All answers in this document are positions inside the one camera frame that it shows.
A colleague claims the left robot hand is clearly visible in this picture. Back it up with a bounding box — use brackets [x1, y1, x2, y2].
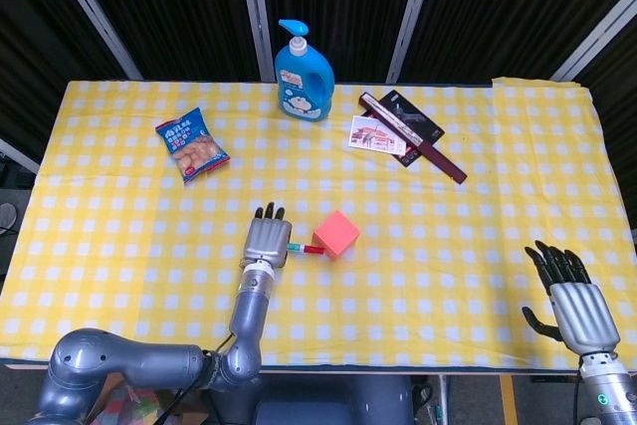
[241, 201, 293, 272]

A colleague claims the blue snack bag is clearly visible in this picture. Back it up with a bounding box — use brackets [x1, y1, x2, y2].
[154, 106, 232, 185]

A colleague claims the black card sleeve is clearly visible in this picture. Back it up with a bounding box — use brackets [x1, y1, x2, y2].
[378, 89, 446, 168]

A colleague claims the white frame post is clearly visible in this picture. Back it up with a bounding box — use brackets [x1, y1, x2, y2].
[0, 138, 41, 175]
[385, 0, 442, 84]
[236, 0, 278, 83]
[42, 0, 145, 81]
[549, 0, 637, 83]

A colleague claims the pink cube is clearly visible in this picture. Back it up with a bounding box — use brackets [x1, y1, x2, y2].
[313, 209, 361, 262]

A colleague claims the black pleated curtain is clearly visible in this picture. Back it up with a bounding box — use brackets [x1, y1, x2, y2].
[0, 0, 637, 187]

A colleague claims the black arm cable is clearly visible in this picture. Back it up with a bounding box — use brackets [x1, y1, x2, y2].
[157, 332, 236, 425]

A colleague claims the yellow checked tablecloth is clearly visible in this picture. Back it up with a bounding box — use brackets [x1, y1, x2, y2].
[0, 76, 637, 371]

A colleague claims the cardboard box with colourful items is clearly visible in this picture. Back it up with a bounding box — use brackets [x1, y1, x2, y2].
[89, 372, 210, 425]

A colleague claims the dark red folded fan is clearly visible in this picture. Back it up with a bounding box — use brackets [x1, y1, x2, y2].
[358, 92, 469, 185]

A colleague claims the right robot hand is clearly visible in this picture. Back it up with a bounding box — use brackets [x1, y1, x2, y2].
[521, 239, 622, 357]

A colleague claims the blue detergent bottle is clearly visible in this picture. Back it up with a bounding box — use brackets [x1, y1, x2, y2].
[274, 19, 336, 122]

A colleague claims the red cap white marker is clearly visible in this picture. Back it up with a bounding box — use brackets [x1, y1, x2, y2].
[287, 241, 325, 257]

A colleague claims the white picture postcard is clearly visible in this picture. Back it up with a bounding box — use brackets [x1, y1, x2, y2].
[347, 114, 408, 154]

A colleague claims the grey-blue robot torso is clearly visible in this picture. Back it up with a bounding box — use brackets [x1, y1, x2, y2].
[251, 374, 417, 425]

